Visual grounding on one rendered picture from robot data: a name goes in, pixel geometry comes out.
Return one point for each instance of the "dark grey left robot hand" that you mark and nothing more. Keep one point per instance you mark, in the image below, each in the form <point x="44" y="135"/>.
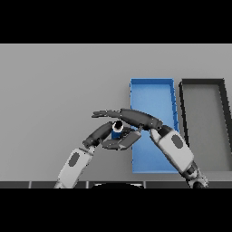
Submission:
<point x="101" y="136"/>

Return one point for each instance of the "blue pipe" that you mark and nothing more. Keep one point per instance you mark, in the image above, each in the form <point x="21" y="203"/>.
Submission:
<point x="117" y="130"/>

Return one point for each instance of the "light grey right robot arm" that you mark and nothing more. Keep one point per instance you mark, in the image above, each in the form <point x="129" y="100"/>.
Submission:
<point x="176" y="151"/>

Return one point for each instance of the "blue bin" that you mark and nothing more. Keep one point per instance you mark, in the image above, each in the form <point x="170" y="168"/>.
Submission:
<point x="154" y="102"/>

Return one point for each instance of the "dark grey bin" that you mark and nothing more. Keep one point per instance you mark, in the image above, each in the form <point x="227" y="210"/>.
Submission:
<point x="205" y="120"/>

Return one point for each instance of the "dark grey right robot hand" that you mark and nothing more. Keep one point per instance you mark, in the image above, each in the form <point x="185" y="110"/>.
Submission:
<point x="136" y="117"/>

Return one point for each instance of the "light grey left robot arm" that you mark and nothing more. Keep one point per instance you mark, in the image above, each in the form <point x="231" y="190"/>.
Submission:
<point x="72" y="164"/>

